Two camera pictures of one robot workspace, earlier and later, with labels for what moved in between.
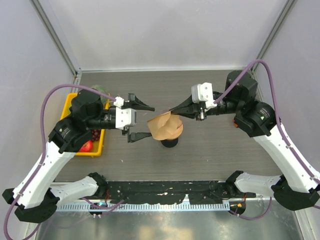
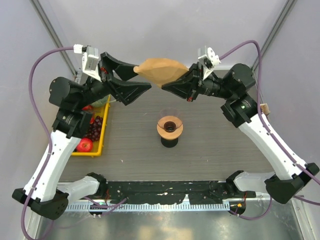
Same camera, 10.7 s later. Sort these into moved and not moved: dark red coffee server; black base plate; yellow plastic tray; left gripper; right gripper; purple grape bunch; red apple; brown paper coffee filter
Moved: right gripper; brown paper coffee filter; left gripper
Not moved: dark red coffee server; yellow plastic tray; black base plate; purple grape bunch; red apple
